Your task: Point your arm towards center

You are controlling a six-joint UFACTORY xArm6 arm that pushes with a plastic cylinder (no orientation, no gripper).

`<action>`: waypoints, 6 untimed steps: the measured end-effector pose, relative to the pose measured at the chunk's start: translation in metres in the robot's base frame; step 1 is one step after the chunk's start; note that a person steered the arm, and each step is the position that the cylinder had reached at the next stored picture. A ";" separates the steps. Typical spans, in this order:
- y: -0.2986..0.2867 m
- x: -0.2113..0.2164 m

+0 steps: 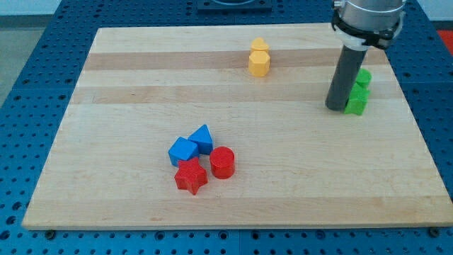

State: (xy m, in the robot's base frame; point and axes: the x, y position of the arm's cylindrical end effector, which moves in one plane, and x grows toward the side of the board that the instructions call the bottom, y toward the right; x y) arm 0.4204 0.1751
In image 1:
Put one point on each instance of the green cylinder block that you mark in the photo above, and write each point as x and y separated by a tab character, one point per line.
363	78

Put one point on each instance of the blue cube block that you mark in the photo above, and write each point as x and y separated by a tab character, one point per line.
182	149

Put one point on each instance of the yellow hexagon block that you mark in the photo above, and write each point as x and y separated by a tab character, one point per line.
259	63

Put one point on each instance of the green star block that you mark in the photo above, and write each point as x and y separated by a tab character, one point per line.
357	101

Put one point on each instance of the red cylinder block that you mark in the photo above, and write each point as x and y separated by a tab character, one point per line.
222	162

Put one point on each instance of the wooden board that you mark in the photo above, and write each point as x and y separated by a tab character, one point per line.
297	163

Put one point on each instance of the red star block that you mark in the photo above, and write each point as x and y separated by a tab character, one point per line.
190	175

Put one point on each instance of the blue triangle block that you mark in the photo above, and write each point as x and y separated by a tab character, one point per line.
202	137

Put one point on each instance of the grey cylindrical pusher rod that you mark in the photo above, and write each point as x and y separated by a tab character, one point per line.
346	72

